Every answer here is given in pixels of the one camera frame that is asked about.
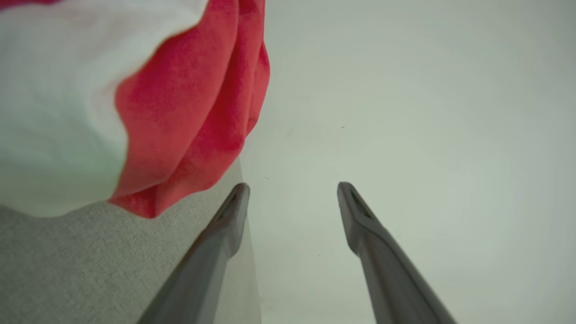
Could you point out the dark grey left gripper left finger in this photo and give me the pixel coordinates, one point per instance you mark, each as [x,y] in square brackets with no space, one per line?
[198,288]

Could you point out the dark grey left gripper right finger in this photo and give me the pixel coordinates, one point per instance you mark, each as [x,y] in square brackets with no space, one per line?
[396,288]

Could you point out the red basketball jersey white sleeves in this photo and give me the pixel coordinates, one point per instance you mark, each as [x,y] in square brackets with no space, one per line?
[180,112]

